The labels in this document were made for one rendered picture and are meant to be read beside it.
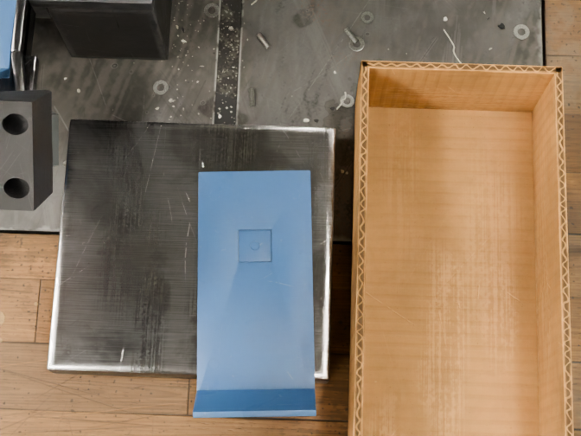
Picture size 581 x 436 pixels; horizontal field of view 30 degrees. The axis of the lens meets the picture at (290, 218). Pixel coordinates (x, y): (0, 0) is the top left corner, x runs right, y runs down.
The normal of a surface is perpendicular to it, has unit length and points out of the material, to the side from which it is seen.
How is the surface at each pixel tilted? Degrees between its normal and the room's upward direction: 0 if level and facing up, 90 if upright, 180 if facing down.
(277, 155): 0
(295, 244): 0
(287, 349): 0
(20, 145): 29
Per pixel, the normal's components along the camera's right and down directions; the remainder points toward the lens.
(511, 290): 0.00, -0.25
